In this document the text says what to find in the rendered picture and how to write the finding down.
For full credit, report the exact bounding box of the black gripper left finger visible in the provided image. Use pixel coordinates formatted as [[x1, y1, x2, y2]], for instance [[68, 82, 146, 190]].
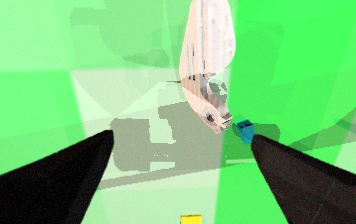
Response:
[[0, 130, 114, 224]]

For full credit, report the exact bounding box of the light blue rectangular block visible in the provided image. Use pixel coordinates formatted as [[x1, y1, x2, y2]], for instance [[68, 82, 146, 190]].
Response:
[[237, 119, 255, 145]]

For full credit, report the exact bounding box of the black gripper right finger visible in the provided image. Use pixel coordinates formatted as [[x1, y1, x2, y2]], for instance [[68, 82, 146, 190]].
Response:
[[250, 135, 356, 224]]

